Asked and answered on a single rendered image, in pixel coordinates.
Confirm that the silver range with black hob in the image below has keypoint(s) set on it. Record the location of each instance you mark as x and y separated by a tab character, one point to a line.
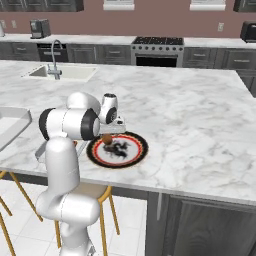
156	51

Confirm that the white wall socket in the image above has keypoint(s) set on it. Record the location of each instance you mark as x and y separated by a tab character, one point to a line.
220	26
14	24

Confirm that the silver curved tap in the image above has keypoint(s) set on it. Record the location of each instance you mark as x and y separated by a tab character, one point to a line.
55	70

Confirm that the dark grey island cupboard door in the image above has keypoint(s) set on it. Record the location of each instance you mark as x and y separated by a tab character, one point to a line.
210	230

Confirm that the white countertop sink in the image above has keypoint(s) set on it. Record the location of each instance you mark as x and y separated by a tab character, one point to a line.
68	72

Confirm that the yellow wooden bar stool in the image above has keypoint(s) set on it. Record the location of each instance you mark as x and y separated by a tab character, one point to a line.
106	196
20	191

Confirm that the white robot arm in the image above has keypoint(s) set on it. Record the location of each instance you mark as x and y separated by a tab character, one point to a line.
61	166

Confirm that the small orange vegetable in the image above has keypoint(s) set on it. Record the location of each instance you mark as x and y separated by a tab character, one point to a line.
75	143

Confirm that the dark grey base cupboards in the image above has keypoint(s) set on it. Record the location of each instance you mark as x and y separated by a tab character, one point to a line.
100	54
220	59
18	50

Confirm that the grey coffee machine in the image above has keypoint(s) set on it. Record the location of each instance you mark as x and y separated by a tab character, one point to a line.
40	28

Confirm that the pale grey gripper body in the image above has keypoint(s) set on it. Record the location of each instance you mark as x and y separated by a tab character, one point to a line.
112	129

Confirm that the black dishwasher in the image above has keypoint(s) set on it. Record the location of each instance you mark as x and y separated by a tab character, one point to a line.
50	52

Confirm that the white framed window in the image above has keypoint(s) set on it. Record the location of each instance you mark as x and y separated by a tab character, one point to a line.
207	4
118	4

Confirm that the dark grey wall cupboards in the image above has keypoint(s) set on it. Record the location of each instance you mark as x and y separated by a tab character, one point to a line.
40	4

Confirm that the dark grey wall cupboard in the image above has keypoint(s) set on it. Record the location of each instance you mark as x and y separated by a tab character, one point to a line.
246	5

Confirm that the brown round cooked food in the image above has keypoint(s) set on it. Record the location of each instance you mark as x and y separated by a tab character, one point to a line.
107	139

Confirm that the black rimmed patterned large plate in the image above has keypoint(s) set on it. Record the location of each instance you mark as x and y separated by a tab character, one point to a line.
131	151

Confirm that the black toaster oven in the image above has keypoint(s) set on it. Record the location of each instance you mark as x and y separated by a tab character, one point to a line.
249	31

